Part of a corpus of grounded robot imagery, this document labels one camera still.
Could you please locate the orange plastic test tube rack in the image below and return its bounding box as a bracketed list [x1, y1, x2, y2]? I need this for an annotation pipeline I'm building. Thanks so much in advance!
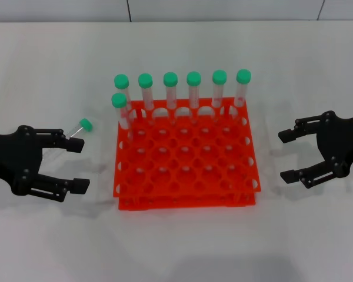
[112, 96, 262, 211]

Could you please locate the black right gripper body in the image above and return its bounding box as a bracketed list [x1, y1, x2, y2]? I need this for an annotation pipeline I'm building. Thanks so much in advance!
[314, 110, 353, 179]

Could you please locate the green-capped clear test tube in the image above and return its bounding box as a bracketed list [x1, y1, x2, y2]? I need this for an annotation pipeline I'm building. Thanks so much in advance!
[138, 72, 156, 124]
[111, 92, 135, 142]
[212, 69, 228, 121]
[231, 69, 252, 120]
[163, 72, 179, 123]
[186, 70, 202, 123]
[114, 73, 135, 119]
[43, 117, 94, 161]

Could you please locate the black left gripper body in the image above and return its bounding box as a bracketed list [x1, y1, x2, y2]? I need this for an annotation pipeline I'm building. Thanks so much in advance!
[0, 125, 45, 196]

